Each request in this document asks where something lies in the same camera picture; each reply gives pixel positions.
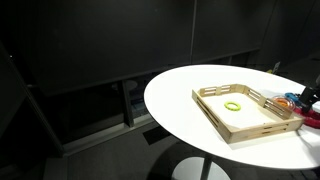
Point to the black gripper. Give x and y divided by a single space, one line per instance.
317 85

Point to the wooden slatted tray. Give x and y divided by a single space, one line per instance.
253 133

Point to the orange flat disc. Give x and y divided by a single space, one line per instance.
283 102

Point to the white round table base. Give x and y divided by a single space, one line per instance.
186 170

